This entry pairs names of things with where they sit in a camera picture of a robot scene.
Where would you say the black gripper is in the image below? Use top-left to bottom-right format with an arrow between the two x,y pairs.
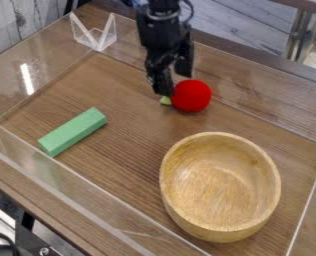
143,36 -> 195,98

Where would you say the red plush strawberry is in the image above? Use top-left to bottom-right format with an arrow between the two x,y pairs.
159,80 -> 213,112

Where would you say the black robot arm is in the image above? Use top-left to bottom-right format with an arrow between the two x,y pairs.
135,0 -> 194,97

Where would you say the green rectangular block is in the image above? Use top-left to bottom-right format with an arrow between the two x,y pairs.
38,107 -> 107,157

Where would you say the wooden bowl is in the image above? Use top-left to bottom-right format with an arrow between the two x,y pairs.
159,132 -> 282,243

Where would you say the black table leg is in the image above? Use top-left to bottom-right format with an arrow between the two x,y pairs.
14,209 -> 64,256

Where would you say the clear acrylic corner bracket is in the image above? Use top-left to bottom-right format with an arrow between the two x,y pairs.
68,13 -> 116,52

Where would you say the clear acrylic tray wall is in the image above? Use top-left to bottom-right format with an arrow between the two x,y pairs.
0,126 -> 210,256

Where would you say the black cable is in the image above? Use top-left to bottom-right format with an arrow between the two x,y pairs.
0,231 -> 22,256

